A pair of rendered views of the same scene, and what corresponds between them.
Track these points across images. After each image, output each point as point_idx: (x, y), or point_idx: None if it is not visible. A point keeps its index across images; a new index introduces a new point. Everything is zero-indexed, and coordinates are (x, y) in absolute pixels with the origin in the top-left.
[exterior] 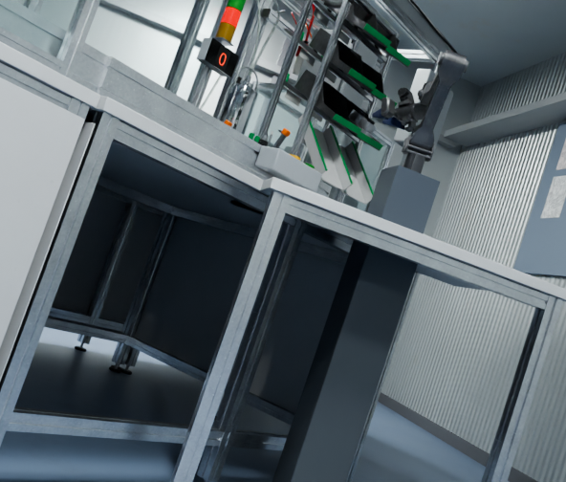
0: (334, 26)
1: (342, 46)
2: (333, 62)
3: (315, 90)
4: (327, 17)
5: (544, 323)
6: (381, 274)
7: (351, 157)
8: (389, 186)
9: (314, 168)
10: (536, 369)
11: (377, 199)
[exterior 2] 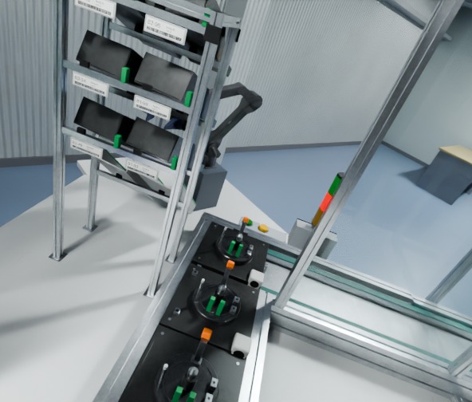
0: (222, 82)
1: (147, 57)
2: (204, 120)
3: (202, 159)
4: (151, 16)
5: None
6: None
7: (103, 159)
8: (221, 183)
9: None
10: None
11: (207, 192)
